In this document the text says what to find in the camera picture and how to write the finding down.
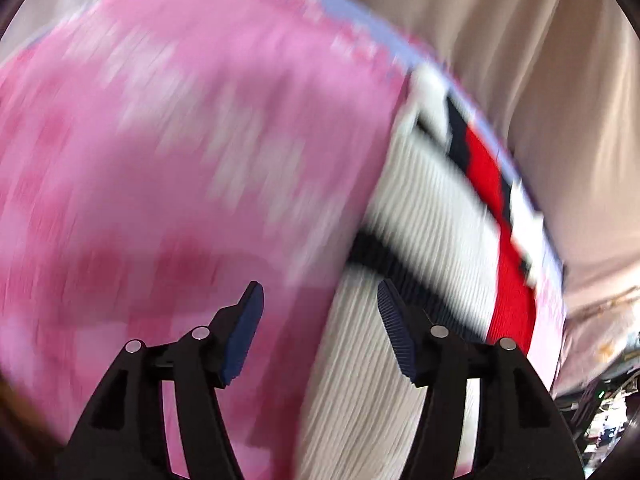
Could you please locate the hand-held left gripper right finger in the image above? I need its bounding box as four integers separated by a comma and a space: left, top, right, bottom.
377, 279, 584, 480

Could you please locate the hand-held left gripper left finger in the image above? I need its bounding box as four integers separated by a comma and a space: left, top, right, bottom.
55, 281, 265, 480

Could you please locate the white knit sweater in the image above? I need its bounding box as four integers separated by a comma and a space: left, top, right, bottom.
295, 62, 567, 480

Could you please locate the pink floral bed sheet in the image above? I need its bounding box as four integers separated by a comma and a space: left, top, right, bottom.
0, 0, 570, 480

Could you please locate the assorted dark clutter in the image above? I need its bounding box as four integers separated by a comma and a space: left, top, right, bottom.
552, 355, 640, 480

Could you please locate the beige cloth backdrop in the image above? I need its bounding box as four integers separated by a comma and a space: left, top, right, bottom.
0, 0, 640, 398

